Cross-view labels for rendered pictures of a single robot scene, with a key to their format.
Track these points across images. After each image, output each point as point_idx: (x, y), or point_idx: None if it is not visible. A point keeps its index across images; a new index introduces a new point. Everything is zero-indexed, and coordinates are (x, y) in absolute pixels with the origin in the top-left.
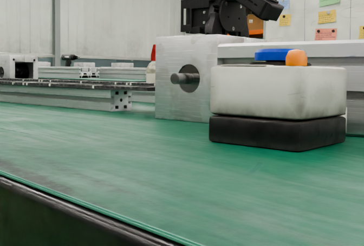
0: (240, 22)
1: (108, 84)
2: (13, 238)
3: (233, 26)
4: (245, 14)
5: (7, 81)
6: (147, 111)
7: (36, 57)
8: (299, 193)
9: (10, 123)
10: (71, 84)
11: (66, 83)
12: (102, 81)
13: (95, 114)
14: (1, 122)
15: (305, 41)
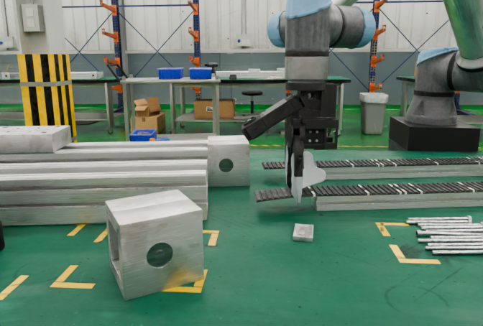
0: (290, 139)
1: (317, 165)
2: None
3: (287, 141)
4: (291, 133)
5: (425, 162)
6: (284, 181)
7: None
8: None
9: (260, 157)
10: (330, 161)
11: (359, 164)
12: (438, 184)
13: (279, 170)
14: (267, 157)
15: (166, 141)
